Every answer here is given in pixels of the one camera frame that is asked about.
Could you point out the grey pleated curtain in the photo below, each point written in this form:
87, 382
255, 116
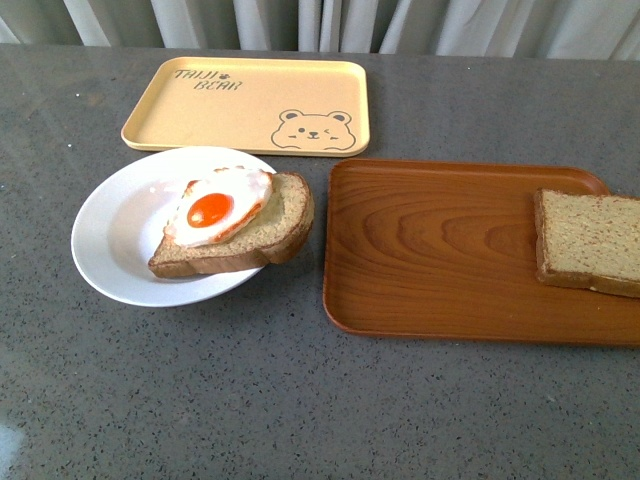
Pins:
586, 30

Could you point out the bread slice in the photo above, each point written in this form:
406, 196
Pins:
588, 241
274, 236

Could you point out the brown wooden tray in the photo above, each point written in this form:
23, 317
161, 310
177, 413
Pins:
443, 250

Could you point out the white round plate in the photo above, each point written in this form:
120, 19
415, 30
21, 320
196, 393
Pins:
120, 225

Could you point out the fried egg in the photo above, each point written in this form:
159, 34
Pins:
215, 208

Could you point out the yellow bear serving tray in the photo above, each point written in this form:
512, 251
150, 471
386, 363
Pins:
282, 107

